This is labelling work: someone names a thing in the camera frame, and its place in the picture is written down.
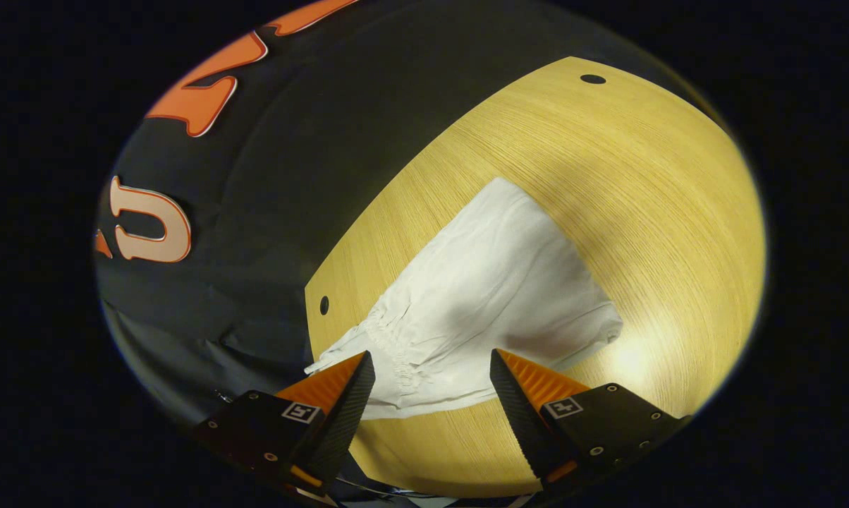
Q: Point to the white jeans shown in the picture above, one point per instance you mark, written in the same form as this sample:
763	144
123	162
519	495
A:
481	296

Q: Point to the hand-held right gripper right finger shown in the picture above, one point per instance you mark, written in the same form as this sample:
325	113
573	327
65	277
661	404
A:
520	416

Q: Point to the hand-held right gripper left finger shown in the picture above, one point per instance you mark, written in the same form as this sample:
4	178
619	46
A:
343	423

